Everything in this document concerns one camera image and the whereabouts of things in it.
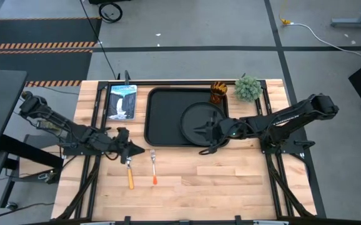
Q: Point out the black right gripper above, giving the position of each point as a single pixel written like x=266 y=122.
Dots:
x=221 y=131

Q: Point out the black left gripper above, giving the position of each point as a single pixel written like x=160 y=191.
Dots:
x=123 y=137

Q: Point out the black round plate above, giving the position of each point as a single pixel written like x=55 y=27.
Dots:
x=193 y=115

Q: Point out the amber faceted glass cup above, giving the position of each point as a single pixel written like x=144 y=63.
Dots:
x=218 y=92

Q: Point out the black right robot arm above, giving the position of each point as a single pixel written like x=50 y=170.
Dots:
x=293 y=114

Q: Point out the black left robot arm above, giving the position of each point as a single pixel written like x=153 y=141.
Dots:
x=52 y=118

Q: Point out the black plastic serving tray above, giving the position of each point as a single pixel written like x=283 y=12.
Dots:
x=163 y=118

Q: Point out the waterfall cover book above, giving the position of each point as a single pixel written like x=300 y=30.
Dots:
x=121 y=103

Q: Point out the green potted plant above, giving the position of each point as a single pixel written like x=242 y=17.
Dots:
x=248 y=89

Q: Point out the black hazard-striped floor mat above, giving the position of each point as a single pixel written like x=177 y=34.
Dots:
x=37 y=65
x=37 y=31

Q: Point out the yellow power plug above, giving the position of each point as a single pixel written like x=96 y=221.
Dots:
x=286 y=21

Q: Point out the black caster wheel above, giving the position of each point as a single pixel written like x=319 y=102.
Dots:
x=11 y=206

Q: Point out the black desk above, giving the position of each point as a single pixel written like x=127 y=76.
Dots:
x=2 y=103

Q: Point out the grey desk leg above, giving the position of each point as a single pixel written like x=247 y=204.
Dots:
x=355 y=22

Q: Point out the black aluminium table frame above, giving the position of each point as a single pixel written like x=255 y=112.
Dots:
x=90 y=200

